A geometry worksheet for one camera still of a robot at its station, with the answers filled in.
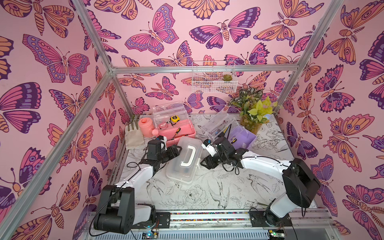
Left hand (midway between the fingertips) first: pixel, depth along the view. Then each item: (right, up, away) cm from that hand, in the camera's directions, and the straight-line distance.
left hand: (179, 149), depth 88 cm
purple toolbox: (+42, +6, +17) cm, 45 cm away
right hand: (+15, -5, -3) cm, 16 cm away
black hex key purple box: (+32, +10, +12) cm, 36 cm away
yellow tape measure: (-5, +19, +18) cm, 27 cm away
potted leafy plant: (+45, +24, +4) cm, 52 cm away
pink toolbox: (-16, +23, +22) cm, 35 cm away
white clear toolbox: (+3, -9, -8) cm, 12 cm away
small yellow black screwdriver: (-3, +10, +21) cm, 24 cm away
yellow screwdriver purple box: (+36, +4, +14) cm, 39 cm away
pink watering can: (-23, +13, +11) cm, 29 cm away
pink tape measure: (-13, +14, +14) cm, 24 cm away
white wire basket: (+21, +45, +18) cm, 53 cm away
